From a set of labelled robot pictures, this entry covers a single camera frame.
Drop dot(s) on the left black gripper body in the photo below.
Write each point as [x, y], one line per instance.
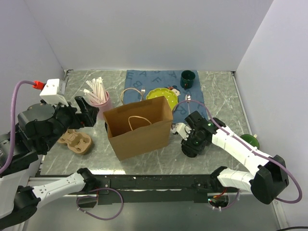
[68, 118]

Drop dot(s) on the dark green mug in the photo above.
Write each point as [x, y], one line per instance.
[187, 79]

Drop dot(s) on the brown paper bag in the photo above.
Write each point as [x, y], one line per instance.
[138, 128]

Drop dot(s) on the pink straw holder cup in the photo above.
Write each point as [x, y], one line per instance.
[106, 106]

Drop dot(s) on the small cartoon figurine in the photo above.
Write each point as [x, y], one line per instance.
[175, 90]

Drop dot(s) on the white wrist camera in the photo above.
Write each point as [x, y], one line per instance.
[53, 92]
[181, 129]

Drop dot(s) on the black coffee cup lid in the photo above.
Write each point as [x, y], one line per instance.
[188, 152]

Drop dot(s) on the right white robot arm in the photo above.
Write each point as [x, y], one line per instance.
[264, 177]

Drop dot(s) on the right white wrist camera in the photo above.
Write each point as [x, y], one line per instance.
[181, 129]

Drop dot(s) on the silver fork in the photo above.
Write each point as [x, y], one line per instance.
[143, 91]

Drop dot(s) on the green interior patterned cup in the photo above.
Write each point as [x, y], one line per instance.
[250, 139]

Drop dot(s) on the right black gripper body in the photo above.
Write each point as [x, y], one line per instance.
[194, 141]

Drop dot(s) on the blue alphabet placemat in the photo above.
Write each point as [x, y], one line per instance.
[159, 79]

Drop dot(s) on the yellow dotted plate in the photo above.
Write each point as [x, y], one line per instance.
[170, 96]

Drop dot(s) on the silver spoon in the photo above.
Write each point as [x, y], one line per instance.
[188, 98]

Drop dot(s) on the white wrapped straws bundle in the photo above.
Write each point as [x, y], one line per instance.
[98, 94]

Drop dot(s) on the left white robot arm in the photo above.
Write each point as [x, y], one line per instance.
[37, 131]

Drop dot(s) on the brown cardboard cup carrier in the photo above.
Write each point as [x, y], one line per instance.
[77, 142]

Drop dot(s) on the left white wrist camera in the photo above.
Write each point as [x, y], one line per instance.
[53, 92]

